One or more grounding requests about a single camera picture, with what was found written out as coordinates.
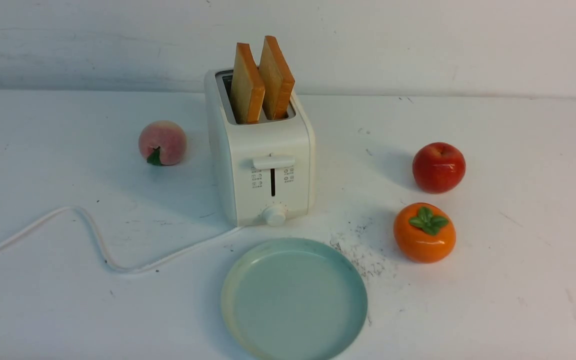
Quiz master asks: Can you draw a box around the pink peach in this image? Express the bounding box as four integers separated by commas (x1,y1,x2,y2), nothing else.
138,120,188,166

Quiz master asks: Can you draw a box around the orange persimmon with leaves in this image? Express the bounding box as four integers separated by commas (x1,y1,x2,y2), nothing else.
393,202,457,264

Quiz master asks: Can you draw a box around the light green round plate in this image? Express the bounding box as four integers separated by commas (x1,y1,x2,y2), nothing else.
221,238,369,360

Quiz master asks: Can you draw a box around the white two-slot toaster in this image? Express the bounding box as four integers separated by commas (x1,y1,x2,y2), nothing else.
204,68,316,228

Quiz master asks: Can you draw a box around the red apple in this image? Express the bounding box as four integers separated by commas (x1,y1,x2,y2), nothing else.
412,142,467,194

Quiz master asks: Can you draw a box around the toasted bread slice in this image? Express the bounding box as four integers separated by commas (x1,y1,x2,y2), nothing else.
258,35,296,120
230,42,266,125

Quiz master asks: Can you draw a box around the white toaster power cord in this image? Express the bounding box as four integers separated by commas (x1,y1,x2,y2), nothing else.
0,205,244,275

